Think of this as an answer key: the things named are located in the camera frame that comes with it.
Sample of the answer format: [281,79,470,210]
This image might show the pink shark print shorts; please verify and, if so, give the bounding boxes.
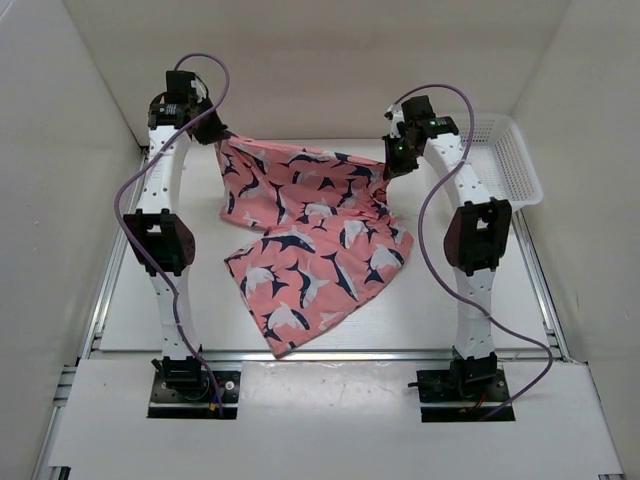
[215,136,414,358]

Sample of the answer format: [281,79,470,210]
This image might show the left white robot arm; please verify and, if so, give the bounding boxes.
[120,68,226,403]

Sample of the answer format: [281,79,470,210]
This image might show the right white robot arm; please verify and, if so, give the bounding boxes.
[383,95,512,400]

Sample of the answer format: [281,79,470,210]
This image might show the white plastic basket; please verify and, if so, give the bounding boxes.
[469,113,544,212]

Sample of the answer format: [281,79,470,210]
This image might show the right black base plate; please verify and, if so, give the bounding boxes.
[408,369,510,423]

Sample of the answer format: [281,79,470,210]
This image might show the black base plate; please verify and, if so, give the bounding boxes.
[408,369,510,423]
[147,361,241,420]

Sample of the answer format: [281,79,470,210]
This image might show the front aluminium rail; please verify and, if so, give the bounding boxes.
[204,348,548,362]

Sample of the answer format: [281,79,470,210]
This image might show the aluminium rail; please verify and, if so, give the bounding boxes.
[204,348,548,362]
[512,211,572,362]
[74,145,153,361]

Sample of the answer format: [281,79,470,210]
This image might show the right aluminium rail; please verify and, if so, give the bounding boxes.
[512,211,572,362]

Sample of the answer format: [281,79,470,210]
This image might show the left aluminium rail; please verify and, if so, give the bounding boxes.
[74,145,153,361]

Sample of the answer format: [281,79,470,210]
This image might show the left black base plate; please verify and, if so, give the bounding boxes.
[147,361,241,420]

